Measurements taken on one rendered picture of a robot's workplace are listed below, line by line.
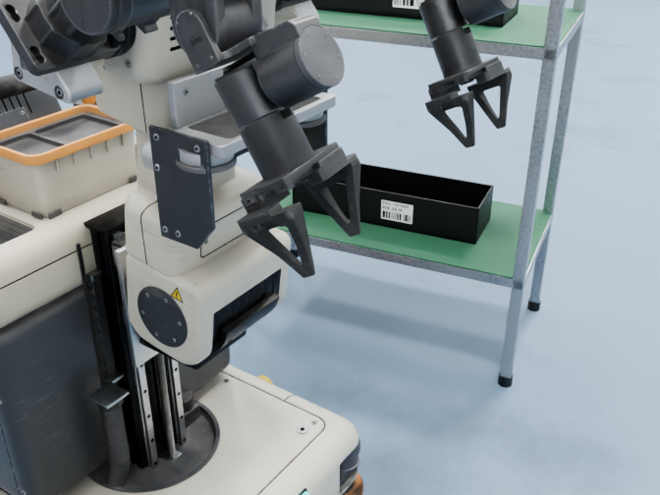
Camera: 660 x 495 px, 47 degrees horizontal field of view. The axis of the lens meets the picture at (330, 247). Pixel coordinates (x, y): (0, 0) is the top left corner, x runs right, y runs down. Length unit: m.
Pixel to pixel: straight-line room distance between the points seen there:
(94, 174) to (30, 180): 0.12
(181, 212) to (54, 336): 0.42
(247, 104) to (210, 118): 0.31
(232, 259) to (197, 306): 0.10
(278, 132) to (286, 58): 0.08
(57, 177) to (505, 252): 1.27
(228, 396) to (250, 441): 0.15
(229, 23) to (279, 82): 0.08
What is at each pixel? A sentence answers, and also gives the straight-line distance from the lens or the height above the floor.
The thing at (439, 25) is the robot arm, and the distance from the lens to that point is 1.10.
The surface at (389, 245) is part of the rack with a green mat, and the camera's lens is 2.16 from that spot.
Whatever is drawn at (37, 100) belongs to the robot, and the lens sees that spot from 1.59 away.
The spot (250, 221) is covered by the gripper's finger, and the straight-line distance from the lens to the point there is 0.73.
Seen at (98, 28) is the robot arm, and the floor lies 1.20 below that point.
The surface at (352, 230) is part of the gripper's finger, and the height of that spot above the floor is 1.00.
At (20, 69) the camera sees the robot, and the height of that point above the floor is 1.13.
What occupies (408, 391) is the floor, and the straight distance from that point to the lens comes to 2.18.
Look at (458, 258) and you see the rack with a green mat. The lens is 2.11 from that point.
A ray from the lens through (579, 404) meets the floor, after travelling 2.24.
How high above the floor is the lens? 1.38
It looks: 29 degrees down
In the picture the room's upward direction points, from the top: straight up
